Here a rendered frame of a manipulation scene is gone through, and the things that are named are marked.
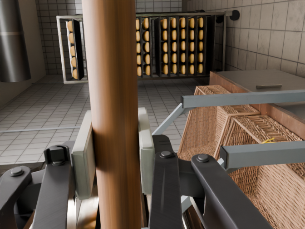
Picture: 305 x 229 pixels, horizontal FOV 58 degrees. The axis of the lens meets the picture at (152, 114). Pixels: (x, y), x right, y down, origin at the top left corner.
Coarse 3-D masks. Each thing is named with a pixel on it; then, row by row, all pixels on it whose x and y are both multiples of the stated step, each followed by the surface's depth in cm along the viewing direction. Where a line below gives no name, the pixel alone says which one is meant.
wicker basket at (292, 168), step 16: (240, 128) 117; (256, 128) 104; (272, 128) 105; (224, 144) 119; (240, 176) 126; (256, 176) 127; (272, 176) 114; (288, 176) 103; (304, 176) 73; (256, 192) 129; (272, 192) 115; (304, 192) 94; (272, 208) 116; (288, 208) 104; (304, 208) 95; (272, 224) 112; (288, 224) 104; (304, 224) 95
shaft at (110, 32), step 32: (96, 0) 14; (128, 0) 15; (96, 32) 15; (128, 32) 15; (96, 64) 15; (128, 64) 16; (96, 96) 16; (128, 96) 16; (96, 128) 17; (128, 128) 17; (96, 160) 18; (128, 160) 18; (128, 192) 18; (128, 224) 19
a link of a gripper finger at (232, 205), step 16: (192, 160) 14; (208, 160) 14; (208, 176) 12; (224, 176) 12; (208, 192) 12; (224, 192) 11; (240, 192) 11; (208, 208) 12; (224, 208) 10; (240, 208) 10; (256, 208) 10; (208, 224) 12; (224, 224) 10; (240, 224) 10; (256, 224) 9
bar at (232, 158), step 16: (192, 96) 111; (208, 96) 110; (224, 96) 110; (240, 96) 111; (256, 96) 112; (272, 96) 112; (288, 96) 113; (304, 96) 114; (176, 112) 111; (160, 128) 113; (256, 144) 67; (272, 144) 67; (288, 144) 67; (304, 144) 67; (224, 160) 65; (240, 160) 64; (256, 160) 65; (272, 160) 65; (288, 160) 66; (304, 160) 66
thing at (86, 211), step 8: (96, 176) 162; (96, 184) 157; (96, 192) 152; (80, 200) 122; (88, 200) 132; (96, 200) 148; (80, 208) 117; (88, 208) 129; (96, 208) 144; (80, 216) 115; (88, 216) 126; (96, 216) 140; (80, 224) 112; (88, 224) 123
